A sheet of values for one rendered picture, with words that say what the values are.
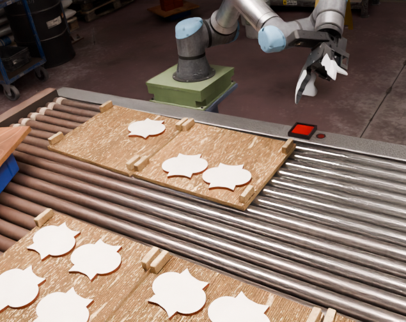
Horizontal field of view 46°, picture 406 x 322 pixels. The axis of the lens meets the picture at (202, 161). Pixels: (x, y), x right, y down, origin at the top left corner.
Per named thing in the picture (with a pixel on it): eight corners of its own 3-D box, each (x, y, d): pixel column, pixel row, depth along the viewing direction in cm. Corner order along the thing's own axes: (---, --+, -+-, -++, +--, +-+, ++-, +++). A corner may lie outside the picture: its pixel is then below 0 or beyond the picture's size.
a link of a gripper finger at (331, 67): (357, 77, 113) (344, 62, 120) (337, 66, 111) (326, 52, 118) (348, 88, 114) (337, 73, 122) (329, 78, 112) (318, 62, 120)
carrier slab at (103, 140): (112, 107, 198) (112, 104, 197) (192, 126, 176) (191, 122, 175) (48, 149, 175) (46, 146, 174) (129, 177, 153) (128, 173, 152)
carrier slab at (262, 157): (193, 125, 176) (192, 122, 175) (296, 147, 155) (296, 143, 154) (133, 177, 153) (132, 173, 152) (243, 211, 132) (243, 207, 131)
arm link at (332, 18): (328, 6, 125) (309, 23, 132) (325, 20, 123) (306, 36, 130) (350, 20, 127) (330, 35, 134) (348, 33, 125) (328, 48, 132)
